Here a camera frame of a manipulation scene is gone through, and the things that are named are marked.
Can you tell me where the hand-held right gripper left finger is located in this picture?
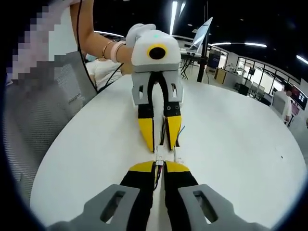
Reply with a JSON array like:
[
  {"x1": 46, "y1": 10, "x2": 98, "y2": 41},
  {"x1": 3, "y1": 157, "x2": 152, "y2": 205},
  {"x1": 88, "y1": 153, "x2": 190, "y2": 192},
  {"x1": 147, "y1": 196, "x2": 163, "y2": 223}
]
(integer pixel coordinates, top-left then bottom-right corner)
[{"x1": 47, "y1": 160, "x2": 157, "y2": 231}]

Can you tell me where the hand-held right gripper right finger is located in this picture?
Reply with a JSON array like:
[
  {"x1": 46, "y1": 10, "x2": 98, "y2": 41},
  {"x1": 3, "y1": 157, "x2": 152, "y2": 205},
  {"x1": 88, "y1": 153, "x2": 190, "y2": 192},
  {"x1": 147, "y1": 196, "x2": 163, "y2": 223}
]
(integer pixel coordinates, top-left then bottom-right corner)
[{"x1": 163, "y1": 160, "x2": 268, "y2": 231}]

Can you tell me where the person's left hand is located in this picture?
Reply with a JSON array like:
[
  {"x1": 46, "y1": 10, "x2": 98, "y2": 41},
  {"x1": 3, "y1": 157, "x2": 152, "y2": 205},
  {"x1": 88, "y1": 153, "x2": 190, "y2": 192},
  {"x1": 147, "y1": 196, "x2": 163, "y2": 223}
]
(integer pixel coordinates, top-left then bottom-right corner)
[{"x1": 117, "y1": 45, "x2": 134, "y2": 76}]

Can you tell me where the pink wristband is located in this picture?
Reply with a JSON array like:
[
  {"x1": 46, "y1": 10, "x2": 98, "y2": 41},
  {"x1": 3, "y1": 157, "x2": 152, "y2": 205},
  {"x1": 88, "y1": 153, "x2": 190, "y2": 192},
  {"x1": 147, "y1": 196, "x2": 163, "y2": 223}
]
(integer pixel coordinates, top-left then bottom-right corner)
[{"x1": 110, "y1": 40, "x2": 127, "y2": 62}]

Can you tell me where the white side desk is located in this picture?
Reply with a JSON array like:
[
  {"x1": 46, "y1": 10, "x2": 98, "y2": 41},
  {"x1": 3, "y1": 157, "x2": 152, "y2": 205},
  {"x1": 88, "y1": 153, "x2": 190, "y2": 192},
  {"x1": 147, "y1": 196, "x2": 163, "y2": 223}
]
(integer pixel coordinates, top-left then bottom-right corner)
[{"x1": 180, "y1": 51, "x2": 204, "y2": 80}]

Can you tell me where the straight ceiling light strip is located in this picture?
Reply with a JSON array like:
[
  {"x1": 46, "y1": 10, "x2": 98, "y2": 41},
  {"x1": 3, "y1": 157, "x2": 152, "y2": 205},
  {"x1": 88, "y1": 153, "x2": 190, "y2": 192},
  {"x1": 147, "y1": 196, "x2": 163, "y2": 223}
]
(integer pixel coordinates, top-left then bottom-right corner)
[{"x1": 169, "y1": 0, "x2": 179, "y2": 36}]

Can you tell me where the black stand pole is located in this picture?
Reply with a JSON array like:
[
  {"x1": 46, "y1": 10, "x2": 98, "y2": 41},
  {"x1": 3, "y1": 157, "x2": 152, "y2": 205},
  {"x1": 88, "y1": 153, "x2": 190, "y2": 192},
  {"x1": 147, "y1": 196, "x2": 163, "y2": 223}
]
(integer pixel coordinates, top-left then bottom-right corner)
[{"x1": 196, "y1": 0, "x2": 210, "y2": 83}]

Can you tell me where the computer monitor on stand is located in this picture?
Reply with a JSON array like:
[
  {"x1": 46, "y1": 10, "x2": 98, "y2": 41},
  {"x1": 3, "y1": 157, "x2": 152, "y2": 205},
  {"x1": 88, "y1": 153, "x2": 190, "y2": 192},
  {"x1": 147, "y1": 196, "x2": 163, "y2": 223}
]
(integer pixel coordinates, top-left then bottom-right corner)
[{"x1": 192, "y1": 16, "x2": 214, "y2": 51}]

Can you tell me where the wooden cabinet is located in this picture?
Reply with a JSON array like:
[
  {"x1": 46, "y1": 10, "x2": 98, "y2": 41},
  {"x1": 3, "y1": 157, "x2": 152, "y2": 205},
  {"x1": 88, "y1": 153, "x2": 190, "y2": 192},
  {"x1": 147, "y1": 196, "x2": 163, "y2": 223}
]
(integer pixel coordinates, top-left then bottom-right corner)
[{"x1": 213, "y1": 66, "x2": 227, "y2": 84}]

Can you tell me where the person's white shirt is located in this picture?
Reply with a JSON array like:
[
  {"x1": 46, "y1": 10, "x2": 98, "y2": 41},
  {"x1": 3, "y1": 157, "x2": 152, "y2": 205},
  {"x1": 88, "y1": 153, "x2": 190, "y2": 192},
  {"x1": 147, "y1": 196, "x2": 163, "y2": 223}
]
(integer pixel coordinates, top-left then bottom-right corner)
[{"x1": 47, "y1": 0, "x2": 82, "y2": 56}]

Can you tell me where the white office chair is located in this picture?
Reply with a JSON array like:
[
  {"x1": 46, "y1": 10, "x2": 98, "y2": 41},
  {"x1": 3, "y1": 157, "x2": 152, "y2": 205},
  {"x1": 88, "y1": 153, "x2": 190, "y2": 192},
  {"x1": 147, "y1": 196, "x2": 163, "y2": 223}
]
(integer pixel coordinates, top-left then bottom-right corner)
[{"x1": 271, "y1": 92, "x2": 287, "y2": 119}]

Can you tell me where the grey mesh office chair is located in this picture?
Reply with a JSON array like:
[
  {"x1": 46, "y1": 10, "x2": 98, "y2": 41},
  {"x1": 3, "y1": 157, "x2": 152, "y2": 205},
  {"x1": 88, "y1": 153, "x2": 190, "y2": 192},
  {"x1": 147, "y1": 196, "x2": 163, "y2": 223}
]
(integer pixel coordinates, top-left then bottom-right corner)
[{"x1": 3, "y1": 51, "x2": 98, "y2": 207}]

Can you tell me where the gold bracelet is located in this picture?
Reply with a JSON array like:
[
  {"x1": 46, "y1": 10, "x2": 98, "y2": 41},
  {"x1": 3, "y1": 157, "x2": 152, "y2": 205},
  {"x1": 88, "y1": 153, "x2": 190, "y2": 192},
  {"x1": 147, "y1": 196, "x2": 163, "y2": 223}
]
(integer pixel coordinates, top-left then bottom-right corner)
[{"x1": 101, "y1": 39, "x2": 114, "y2": 60}]

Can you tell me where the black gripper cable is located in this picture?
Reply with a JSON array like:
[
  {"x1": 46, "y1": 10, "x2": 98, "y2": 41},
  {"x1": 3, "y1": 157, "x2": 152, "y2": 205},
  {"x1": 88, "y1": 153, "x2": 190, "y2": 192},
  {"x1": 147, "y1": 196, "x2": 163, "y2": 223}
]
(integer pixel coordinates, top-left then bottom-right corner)
[{"x1": 76, "y1": 0, "x2": 125, "y2": 95}]

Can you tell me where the wall screen with red graphics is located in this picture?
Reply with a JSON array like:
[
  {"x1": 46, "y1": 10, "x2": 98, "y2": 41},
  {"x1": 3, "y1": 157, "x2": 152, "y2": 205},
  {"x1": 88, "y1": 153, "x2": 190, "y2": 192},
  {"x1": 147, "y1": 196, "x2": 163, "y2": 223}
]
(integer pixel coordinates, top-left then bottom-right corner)
[{"x1": 289, "y1": 83, "x2": 308, "y2": 110}]

